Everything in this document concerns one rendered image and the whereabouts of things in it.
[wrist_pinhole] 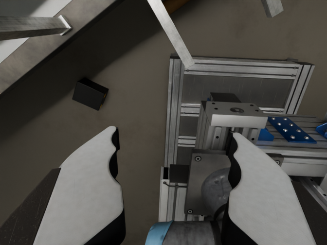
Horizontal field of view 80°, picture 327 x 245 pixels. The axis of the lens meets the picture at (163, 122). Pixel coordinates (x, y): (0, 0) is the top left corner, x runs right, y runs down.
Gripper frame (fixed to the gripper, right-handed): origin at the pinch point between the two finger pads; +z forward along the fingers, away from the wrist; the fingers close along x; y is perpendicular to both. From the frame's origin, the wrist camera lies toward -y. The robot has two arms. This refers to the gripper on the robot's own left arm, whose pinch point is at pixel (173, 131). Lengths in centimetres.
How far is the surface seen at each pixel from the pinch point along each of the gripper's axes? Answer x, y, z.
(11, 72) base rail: -60, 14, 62
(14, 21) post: -36, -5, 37
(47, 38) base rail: -43, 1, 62
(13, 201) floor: -161, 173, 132
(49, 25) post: -35, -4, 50
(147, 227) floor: -16, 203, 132
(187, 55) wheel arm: 4.6, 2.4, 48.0
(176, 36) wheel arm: 1.0, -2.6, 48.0
